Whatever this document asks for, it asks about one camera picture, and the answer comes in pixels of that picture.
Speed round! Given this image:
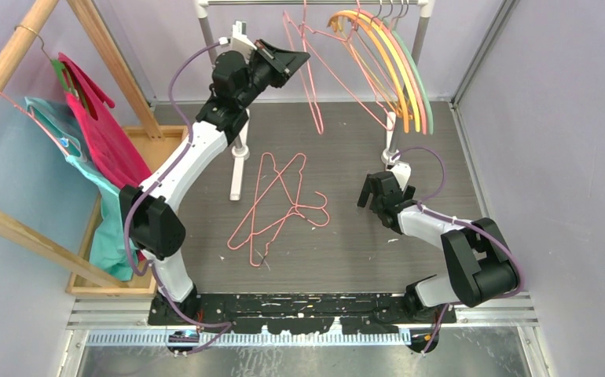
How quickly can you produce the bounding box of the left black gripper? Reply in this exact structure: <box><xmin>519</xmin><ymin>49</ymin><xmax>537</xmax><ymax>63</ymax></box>
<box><xmin>236</xmin><ymin>39</ymin><xmax>309</xmax><ymax>108</ymax></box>

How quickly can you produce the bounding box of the yellow plastic hanger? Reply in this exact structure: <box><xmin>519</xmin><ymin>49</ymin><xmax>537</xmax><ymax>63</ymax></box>
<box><xmin>331</xmin><ymin>2</ymin><xmax>422</xmax><ymax>134</ymax></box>

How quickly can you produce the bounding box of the orange plastic hanger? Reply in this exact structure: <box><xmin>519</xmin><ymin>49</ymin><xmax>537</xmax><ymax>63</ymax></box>
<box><xmin>326</xmin><ymin>2</ymin><xmax>411</xmax><ymax>134</ymax></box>

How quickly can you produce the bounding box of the thick pink plastic hanger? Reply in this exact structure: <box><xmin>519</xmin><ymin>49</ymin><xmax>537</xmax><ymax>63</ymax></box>
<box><xmin>342</xmin><ymin>9</ymin><xmax>435</xmax><ymax>135</ymax></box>

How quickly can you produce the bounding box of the mint green plastic hanger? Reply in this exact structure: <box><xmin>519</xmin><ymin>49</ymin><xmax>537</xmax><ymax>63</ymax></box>
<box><xmin>376</xmin><ymin>1</ymin><xmax>435</xmax><ymax>135</ymax></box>

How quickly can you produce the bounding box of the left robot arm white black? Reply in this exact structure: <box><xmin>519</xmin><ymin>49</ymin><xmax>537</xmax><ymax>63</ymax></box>
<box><xmin>119</xmin><ymin>39</ymin><xmax>310</xmax><ymax>324</ymax></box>

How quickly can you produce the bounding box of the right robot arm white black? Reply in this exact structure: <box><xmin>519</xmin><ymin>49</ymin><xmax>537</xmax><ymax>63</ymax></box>
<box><xmin>357</xmin><ymin>170</ymin><xmax>521</xmax><ymax>323</ymax></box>

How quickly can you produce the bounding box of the metal clothes rack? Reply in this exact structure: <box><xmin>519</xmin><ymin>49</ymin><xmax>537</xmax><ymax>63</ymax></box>
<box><xmin>195</xmin><ymin>0</ymin><xmax>439</xmax><ymax>202</ymax></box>

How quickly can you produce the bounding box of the red garment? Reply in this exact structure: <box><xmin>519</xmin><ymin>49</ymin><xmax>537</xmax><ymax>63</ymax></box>
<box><xmin>57</xmin><ymin>52</ymin><xmax>166</xmax><ymax>262</ymax></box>

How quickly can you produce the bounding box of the green hanger gold hook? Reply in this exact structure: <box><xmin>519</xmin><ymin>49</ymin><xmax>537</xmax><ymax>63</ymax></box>
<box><xmin>13</xmin><ymin>24</ymin><xmax>90</xmax><ymax>111</ymax></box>

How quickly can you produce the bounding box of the pink hanger on wood rack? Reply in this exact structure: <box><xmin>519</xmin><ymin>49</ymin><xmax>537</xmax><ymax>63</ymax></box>
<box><xmin>0</xmin><ymin>90</ymin><xmax>70</xmax><ymax>156</ymax></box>

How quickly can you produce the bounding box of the teal garment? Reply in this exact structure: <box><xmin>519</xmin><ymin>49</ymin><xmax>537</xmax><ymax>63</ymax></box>
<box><xmin>25</xmin><ymin>97</ymin><xmax>134</xmax><ymax>281</ymax></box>

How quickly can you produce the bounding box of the wooden clothes rack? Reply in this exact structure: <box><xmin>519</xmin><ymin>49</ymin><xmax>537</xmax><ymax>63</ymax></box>
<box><xmin>0</xmin><ymin>0</ymin><xmax>194</xmax><ymax>298</ymax></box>

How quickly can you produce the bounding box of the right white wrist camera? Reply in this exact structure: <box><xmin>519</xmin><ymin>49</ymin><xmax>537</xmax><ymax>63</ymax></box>
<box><xmin>387</xmin><ymin>161</ymin><xmax>412</xmax><ymax>191</ymax></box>

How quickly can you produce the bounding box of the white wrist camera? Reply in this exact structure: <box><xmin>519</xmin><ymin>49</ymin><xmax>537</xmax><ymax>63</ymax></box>
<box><xmin>218</xmin><ymin>20</ymin><xmax>256</xmax><ymax>59</ymax></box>
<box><xmin>387</xmin><ymin>161</ymin><xmax>412</xmax><ymax>191</ymax></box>

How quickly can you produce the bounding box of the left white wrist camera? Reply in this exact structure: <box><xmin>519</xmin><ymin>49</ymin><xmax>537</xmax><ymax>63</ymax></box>
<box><xmin>218</xmin><ymin>20</ymin><xmax>256</xmax><ymax>59</ymax></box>

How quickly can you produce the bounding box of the aluminium frame rail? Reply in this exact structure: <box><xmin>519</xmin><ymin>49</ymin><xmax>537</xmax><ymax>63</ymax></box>
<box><xmin>67</xmin><ymin>296</ymin><xmax>539</xmax><ymax>353</ymax></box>

